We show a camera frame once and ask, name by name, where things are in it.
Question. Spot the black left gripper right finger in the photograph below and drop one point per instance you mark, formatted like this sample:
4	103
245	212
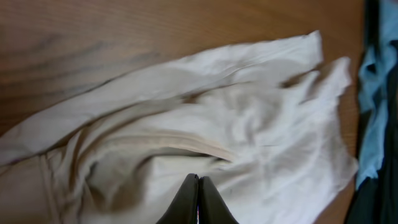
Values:
211	207

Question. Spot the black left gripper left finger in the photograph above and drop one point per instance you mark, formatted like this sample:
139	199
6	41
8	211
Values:
184	206

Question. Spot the beige cargo shorts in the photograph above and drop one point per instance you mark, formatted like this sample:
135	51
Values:
261	120

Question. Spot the black garment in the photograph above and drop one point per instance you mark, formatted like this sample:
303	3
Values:
376	199

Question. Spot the blue denim garment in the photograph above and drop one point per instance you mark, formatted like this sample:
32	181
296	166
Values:
380	29

